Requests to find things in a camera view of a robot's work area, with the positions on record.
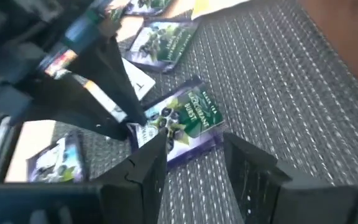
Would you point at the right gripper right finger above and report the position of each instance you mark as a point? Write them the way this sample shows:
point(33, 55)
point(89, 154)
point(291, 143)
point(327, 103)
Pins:
point(250, 180)

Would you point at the tea packets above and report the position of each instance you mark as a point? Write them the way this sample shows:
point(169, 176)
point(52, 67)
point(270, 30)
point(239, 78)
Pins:
point(163, 46)

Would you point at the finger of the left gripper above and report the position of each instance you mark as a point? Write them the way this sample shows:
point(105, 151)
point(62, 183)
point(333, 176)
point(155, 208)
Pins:
point(110, 71)
point(79, 109)

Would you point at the grey woven placemat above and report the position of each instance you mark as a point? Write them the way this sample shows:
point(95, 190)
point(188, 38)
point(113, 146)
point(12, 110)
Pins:
point(291, 109)

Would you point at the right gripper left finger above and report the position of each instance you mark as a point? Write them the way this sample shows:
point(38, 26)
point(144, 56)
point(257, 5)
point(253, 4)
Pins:
point(141, 186)

